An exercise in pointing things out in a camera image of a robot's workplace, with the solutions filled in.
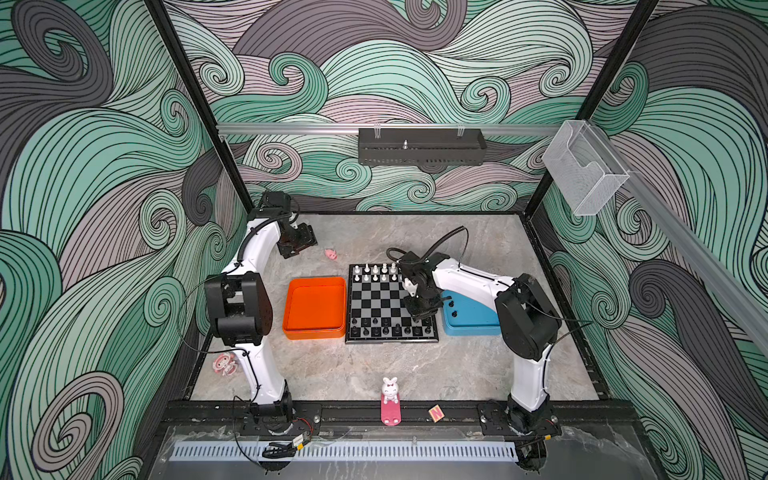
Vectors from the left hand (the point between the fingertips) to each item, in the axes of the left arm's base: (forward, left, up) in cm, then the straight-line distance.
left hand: (309, 241), depth 92 cm
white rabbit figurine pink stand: (-43, -26, -10) cm, 51 cm away
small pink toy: (+6, -5, -14) cm, 16 cm away
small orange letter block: (-44, -37, -12) cm, 59 cm away
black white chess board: (-17, -22, -13) cm, 31 cm away
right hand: (-19, -34, -12) cm, 41 cm away
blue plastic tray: (-17, -50, -14) cm, 54 cm away
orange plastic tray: (-16, -2, -14) cm, 21 cm away
